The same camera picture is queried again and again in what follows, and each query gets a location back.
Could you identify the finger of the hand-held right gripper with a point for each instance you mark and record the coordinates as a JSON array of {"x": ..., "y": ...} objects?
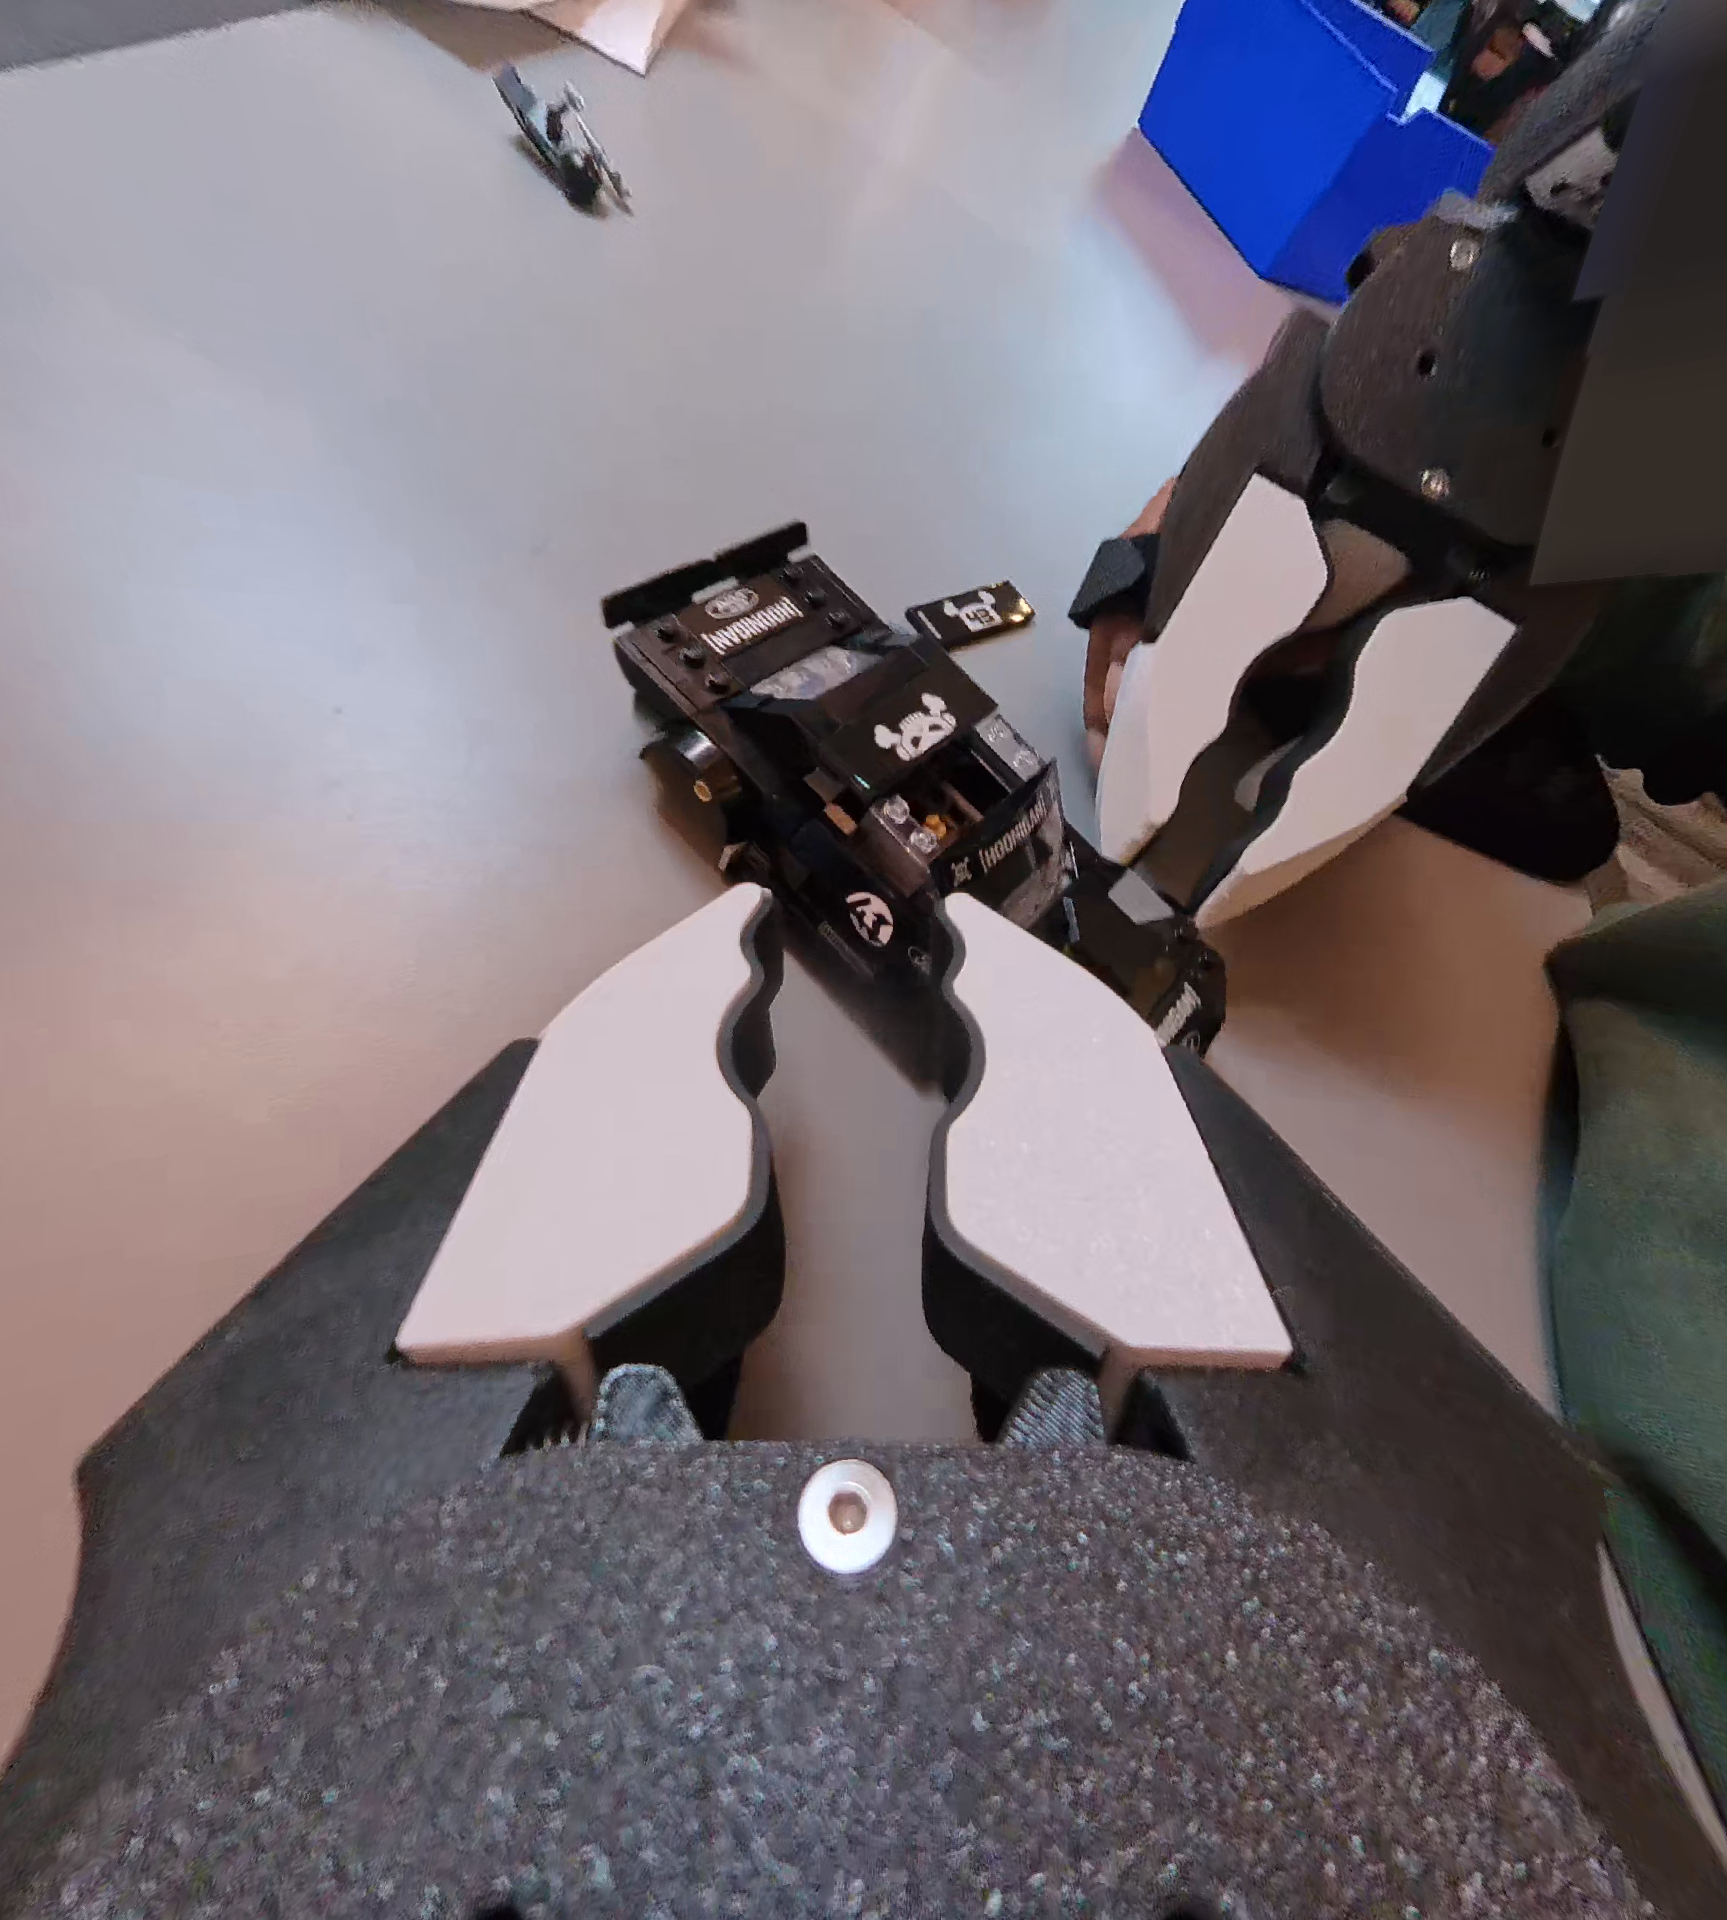
[
  {"x": 1389, "y": 707},
  {"x": 1209, "y": 647}
]

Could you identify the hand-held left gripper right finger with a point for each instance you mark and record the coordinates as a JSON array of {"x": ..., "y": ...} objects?
[{"x": 1104, "y": 1187}]

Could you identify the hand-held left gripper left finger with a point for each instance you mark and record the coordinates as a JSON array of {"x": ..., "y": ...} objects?
[{"x": 594, "y": 1171}]

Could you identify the black numbered lego tile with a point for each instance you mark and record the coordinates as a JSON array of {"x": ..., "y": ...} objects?
[{"x": 972, "y": 612}]

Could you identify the black lego car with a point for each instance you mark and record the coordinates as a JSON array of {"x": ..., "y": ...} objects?
[{"x": 804, "y": 677}]

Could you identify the small black lego piece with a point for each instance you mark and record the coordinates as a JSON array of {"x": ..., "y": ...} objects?
[{"x": 564, "y": 137}]

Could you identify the blue storage bin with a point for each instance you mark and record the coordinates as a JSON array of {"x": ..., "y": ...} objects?
[{"x": 1283, "y": 120}]

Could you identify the white paper sheet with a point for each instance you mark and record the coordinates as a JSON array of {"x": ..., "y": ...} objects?
[{"x": 608, "y": 24}]

